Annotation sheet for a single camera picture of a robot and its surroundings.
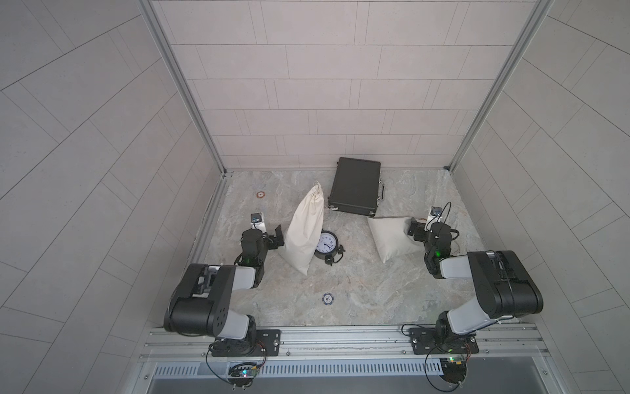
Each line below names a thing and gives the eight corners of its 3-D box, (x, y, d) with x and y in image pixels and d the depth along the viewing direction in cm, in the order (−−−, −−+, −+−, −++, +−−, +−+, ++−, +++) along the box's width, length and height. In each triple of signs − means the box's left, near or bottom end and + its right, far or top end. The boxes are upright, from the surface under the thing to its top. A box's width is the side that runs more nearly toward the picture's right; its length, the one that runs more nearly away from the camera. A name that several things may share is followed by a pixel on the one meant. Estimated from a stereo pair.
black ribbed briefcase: (326, 212, 103) (326, 204, 99) (337, 164, 122) (338, 155, 118) (380, 221, 101) (382, 213, 96) (383, 170, 119) (385, 162, 115)
